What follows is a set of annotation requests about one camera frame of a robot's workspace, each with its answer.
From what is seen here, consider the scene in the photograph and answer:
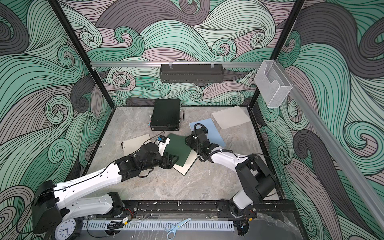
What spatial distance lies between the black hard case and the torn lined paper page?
0.30 meters

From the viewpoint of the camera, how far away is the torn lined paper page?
112 cm

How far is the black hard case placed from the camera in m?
1.05
